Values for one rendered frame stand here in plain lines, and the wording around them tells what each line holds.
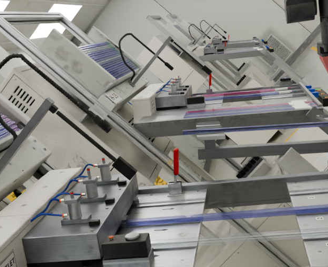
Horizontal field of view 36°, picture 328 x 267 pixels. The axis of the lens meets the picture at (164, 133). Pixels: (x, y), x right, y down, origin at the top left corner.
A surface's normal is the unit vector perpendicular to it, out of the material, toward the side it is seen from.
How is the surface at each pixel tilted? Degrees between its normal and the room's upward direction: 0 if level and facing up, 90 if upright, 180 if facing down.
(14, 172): 90
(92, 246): 90
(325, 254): 43
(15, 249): 133
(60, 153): 90
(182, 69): 90
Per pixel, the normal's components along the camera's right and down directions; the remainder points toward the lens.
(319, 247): -0.14, -0.97
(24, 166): 0.62, -0.73
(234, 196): -0.14, 0.22
